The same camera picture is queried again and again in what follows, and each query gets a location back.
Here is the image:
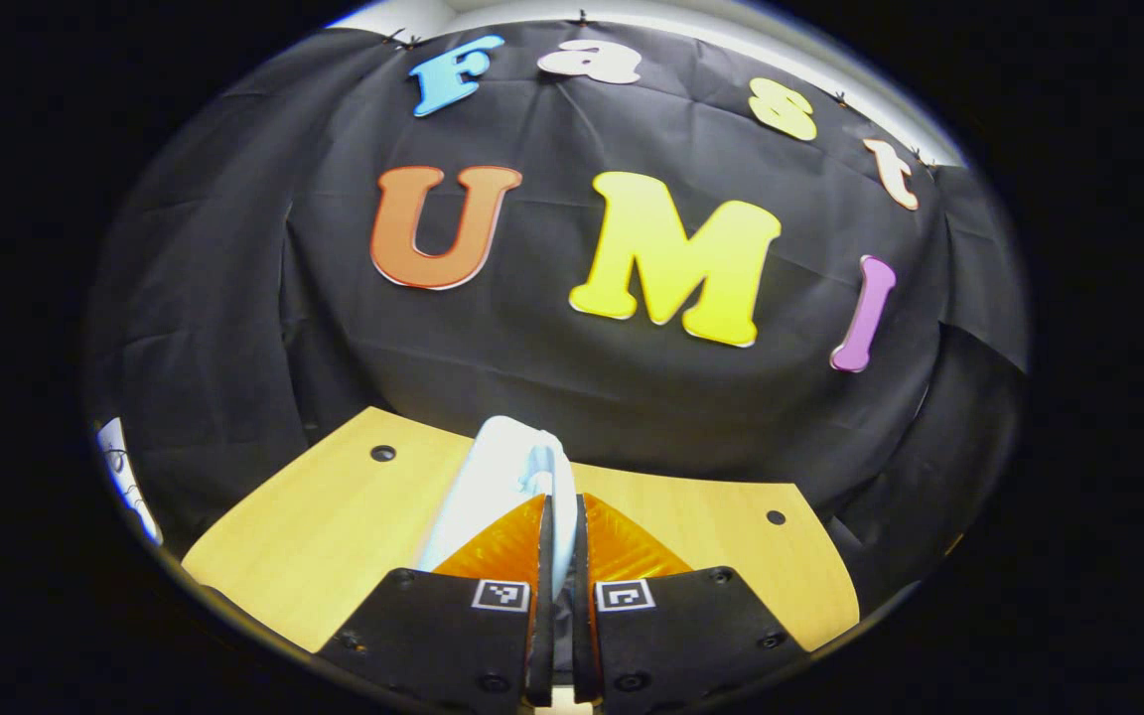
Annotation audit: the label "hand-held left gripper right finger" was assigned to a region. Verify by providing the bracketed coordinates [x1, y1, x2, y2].
[572, 492, 811, 709]

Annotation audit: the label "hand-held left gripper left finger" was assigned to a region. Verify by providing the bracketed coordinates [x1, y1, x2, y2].
[319, 494, 559, 712]

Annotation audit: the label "light blue suitcase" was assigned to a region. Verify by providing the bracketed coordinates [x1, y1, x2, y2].
[416, 415, 581, 603]

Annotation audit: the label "black backdrop cloth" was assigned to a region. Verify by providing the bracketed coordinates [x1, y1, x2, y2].
[85, 20, 1030, 609]

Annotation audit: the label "white printed board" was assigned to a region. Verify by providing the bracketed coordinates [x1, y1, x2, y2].
[95, 417, 164, 546]

